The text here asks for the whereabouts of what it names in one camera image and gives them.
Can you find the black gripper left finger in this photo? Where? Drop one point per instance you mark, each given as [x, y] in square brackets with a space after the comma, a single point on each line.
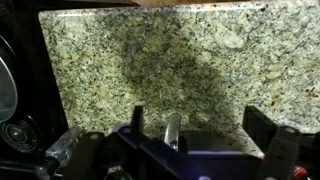
[137, 121]

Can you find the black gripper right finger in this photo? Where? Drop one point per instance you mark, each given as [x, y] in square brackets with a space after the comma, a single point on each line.
[260, 128]

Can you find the black stove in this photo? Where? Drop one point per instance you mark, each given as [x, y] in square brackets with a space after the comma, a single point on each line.
[32, 118]

